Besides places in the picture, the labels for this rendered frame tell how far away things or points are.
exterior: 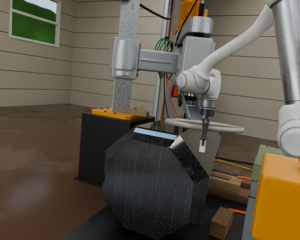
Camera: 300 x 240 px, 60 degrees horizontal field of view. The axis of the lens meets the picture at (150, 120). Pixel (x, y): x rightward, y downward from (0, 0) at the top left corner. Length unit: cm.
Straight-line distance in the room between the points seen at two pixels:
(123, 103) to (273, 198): 256
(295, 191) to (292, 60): 79
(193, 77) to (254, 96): 587
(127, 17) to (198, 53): 98
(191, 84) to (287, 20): 45
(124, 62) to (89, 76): 652
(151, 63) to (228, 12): 488
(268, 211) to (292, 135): 68
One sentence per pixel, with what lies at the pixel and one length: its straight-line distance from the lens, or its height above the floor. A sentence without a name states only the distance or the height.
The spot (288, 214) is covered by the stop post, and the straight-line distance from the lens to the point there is 33.
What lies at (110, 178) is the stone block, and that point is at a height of 42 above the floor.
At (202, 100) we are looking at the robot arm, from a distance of 139.
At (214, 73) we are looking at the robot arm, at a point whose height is 123.
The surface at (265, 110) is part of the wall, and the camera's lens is 706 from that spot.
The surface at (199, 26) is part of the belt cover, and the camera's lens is 219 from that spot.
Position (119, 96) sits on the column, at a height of 95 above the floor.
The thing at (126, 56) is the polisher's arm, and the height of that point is 137.
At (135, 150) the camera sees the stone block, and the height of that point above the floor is 68.
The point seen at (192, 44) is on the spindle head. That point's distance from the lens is 219.
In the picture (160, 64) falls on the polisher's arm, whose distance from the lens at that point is 281.
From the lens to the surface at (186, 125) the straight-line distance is 144.
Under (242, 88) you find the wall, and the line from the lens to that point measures 710.
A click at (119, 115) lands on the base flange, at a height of 77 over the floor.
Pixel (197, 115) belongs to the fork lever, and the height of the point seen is 93.
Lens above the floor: 117
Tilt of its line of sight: 9 degrees down
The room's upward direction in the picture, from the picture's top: 6 degrees clockwise
